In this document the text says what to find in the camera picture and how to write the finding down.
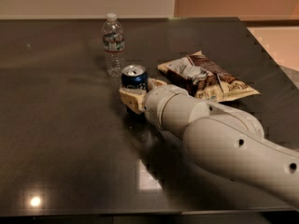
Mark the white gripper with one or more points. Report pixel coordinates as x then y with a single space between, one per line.
156 103

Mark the blue pepsi can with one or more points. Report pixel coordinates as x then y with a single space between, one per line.
134 76

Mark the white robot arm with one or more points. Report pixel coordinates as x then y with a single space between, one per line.
222 140

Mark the clear plastic water bottle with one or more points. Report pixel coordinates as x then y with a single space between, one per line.
113 44

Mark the brown white snack bag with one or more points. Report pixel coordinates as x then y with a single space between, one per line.
204 79

